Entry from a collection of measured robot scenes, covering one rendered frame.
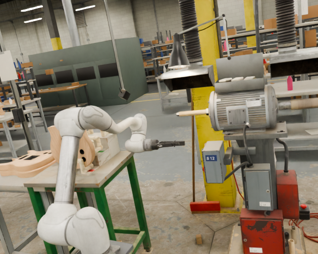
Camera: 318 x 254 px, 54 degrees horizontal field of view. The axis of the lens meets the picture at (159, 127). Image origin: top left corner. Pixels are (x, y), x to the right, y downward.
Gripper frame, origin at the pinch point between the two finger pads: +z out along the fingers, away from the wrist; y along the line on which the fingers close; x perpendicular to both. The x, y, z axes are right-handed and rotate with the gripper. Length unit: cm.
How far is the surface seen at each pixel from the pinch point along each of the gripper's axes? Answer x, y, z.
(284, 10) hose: 74, 11, 72
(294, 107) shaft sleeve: 20, 8, 73
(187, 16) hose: 81, 11, 17
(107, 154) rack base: -5, 2, -58
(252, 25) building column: 194, -866, 12
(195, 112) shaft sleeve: 21.3, 7.4, 14.9
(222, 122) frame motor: 15.1, 16.3, 33.2
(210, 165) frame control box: -5.6, 37.5, 28.1
